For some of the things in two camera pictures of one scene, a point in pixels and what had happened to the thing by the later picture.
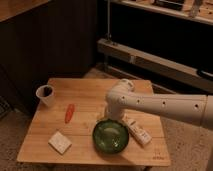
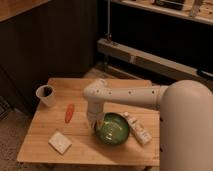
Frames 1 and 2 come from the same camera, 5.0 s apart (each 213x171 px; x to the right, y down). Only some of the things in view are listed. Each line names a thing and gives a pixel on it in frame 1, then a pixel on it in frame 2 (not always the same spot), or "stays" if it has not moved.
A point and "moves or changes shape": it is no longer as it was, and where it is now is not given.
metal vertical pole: (108, 37) stays
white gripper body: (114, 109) → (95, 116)
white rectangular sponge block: (60, 143) stays
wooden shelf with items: (198, 10) stays
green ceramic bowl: (110, 136) moves or changes shape
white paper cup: (47, 94) stays
